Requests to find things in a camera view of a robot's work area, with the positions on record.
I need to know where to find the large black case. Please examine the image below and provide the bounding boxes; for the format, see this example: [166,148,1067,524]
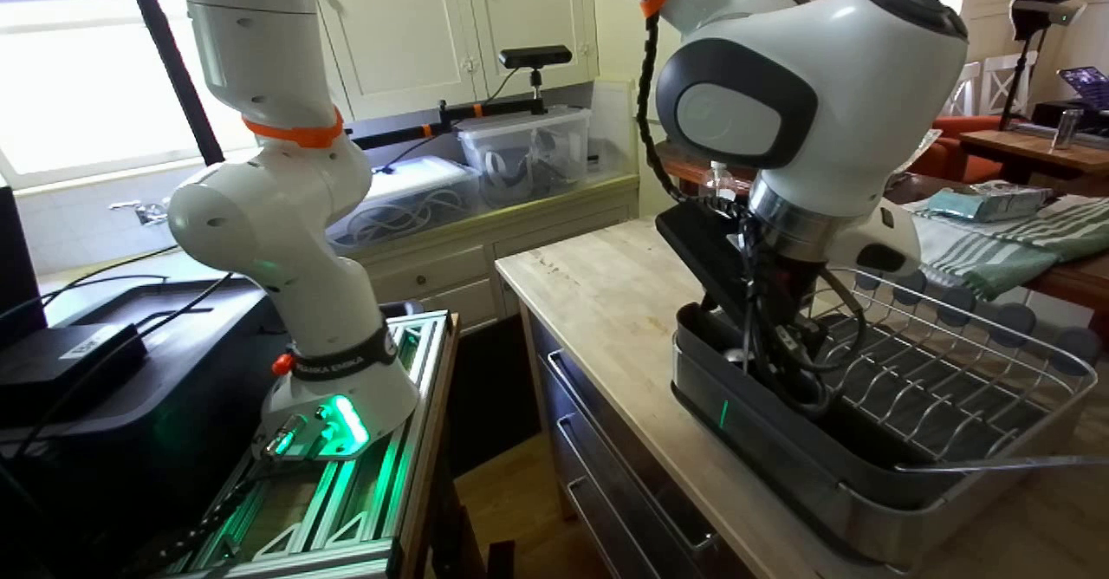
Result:
[0,276,289,579]

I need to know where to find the white wall cabinets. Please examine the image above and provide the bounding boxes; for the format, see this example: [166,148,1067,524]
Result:
[310,0,600,122]

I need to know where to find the silver can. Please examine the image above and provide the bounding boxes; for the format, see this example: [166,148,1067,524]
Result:
[1050,108,1085,152]

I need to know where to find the wooden table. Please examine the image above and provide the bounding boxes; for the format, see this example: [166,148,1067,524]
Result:
[959,128,1109,186]

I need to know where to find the black monitor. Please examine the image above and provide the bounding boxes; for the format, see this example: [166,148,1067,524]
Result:
[0,185,49,351]

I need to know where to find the drawer handle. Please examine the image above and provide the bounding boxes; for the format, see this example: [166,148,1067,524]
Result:
[546,350,722,556]
[556,414,664,579]
[567,475,626,579]

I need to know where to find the clear bottle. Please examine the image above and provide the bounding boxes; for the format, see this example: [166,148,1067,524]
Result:
[704,161,739,204]

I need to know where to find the green striped towel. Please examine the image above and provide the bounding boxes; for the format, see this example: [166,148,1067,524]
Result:
[901,193,1109,303]

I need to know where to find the window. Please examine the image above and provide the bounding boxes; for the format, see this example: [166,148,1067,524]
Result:
[0,0,256,192]

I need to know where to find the row of white chairs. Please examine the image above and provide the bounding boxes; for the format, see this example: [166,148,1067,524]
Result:
[940,51,1041,119]

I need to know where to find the orange sofa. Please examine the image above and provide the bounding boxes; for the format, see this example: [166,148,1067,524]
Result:
[905,114,1006,184]

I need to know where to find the black cable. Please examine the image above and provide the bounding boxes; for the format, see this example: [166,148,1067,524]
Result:
[0,244,180,323]

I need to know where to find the teal packet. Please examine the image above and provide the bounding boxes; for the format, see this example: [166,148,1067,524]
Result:
[925,180,1054,224]

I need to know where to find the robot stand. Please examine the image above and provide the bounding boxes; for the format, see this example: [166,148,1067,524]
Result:
[160,309,460,579]

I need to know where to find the camera on mount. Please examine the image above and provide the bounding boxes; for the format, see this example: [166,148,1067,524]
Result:
[347,45,574,152]

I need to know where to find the cream counter cabinet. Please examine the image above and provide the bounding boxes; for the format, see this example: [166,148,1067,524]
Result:
[345,173,642,335]

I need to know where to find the flat clear storage box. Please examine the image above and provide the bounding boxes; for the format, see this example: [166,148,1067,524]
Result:
[325,156,483,256]

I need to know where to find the tall clear storage box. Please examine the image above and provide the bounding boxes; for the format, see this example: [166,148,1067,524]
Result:
[454,106,593,209]

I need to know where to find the laptop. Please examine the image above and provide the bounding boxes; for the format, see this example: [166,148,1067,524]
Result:
[1057,65,1109,113]

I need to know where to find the steel drip tray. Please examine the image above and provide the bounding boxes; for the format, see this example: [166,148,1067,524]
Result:
[671,336,1103,573]

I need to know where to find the black power brick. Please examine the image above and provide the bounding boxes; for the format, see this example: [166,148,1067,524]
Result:
[0,322,149,429]

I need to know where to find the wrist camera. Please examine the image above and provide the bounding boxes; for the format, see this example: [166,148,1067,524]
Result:
[656,202,763,318]

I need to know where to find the wire dish rack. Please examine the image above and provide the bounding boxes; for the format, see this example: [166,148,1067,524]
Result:
[801,267,1098,469]

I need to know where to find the tap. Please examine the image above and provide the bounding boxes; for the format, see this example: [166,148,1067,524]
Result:
[109,198,171,227]

